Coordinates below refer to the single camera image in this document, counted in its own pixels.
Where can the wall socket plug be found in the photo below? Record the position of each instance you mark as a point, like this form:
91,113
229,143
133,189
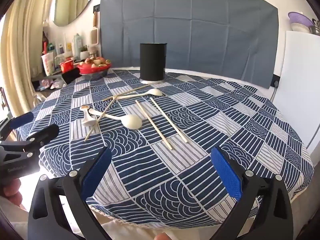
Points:
275,81

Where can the black side table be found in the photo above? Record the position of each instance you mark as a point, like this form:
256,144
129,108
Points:
71,76

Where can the cream curtain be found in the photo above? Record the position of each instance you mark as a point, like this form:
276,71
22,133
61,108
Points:
20,55

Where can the blue white patterned tablecloth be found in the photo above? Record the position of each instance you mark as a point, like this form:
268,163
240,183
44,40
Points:
175,167

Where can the red fruit basket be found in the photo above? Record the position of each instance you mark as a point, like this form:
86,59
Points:
86,70

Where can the white drink cup red straw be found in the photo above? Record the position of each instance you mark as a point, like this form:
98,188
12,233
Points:
48,65

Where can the white bowl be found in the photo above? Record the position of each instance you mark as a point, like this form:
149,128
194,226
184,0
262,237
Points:
300,28

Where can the person's left forearm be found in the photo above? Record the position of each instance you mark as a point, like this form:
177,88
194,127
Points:
12,212

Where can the black cylindrical utensil holder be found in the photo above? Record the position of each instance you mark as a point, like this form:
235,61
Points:
152,62

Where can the pale green spray bottle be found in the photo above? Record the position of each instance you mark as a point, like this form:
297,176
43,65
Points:
77,46

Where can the small potted plant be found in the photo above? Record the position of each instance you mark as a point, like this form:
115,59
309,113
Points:
84,54

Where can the red instant noodle cup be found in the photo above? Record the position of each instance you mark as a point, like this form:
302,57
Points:
67,67

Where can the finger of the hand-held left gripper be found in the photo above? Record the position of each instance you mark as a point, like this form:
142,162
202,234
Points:
22,118
47,133

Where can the small white ceramic spoon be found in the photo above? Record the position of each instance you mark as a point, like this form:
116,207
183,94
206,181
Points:
88,122

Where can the grey-blue backdrop cloth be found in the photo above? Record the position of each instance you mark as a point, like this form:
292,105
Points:
200,30

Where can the purple bowl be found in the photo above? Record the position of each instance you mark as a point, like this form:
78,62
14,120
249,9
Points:
300,18

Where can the person's left hand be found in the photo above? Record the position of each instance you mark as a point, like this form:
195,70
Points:
11,190

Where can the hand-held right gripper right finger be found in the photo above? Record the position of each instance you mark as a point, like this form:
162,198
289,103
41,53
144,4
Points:
226,172

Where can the person's right hand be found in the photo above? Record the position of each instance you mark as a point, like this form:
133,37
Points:
163,237

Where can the large white ceramic spoon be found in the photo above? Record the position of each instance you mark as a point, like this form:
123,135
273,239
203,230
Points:
132,123

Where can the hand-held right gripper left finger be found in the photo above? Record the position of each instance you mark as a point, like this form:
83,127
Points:
97,172

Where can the stacked small jars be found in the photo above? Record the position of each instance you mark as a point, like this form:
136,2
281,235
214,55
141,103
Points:
93,53

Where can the white panel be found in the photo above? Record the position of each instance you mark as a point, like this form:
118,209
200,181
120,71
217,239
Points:
297,80

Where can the round wall mirror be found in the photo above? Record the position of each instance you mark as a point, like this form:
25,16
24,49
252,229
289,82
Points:
72,2

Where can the pile of mixed fruit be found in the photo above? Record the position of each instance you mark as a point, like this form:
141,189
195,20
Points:
96,61

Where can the metal bowl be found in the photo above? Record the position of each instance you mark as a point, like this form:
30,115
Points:
95,76

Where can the black wall hook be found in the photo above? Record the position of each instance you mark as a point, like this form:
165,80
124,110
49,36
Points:
96,8

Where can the wooden hairbrush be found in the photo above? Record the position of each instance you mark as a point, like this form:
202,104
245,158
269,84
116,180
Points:
94,33

